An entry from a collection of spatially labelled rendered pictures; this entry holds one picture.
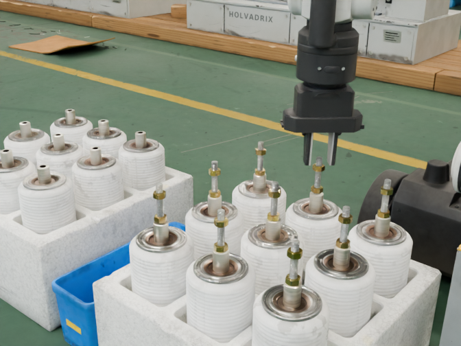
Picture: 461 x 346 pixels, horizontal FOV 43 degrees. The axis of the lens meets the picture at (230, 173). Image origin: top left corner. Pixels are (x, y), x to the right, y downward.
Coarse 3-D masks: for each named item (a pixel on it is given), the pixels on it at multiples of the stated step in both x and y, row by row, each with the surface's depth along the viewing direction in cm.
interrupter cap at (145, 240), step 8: (144, 232) 89; (152, 232) 89; (176, 232) 89; (184, 232) 88; (136, 240) 86; (144, 240) 86; (152, 240) 87; (176, 240) 86; (184, 240) 86; (144, 248) 84; (152, 248) 84; (160, 248) 84; (168, 248) 84; (176, 248) 84
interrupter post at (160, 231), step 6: (156, 222) 86; (156, 228) 85; (162, 228) 85; (168, 228) 86; (156, 234) 86; (162, 234) 86; (168, 234) 87; (156, 240) 86; (162, 240) 86; (168, 240) 87
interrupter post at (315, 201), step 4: (312, 192) 96; (312, 196) 95; (316, 196) 95; (320, 196) 95; (312, 200) 95; (316, 200) 95; (320, 200) 95; (312, 204) 95; (316, 204) 95; (320, 204) 95; (312, 208) 96; (316, 208) 95; (320, 208) 96; (316, 212) 96
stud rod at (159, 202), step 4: (156, 184) 83; (160, 184) 83; (156, 188) 83; (160, 188) 83; (156, 192) 84; (160, 192) 84; (156, 200) 85; (160, 200) 84; (156, 204) 85; (160, 204) 84; (156, 208) 85; (160, 208) 85; (160, 212) 85; (160, 216) 85
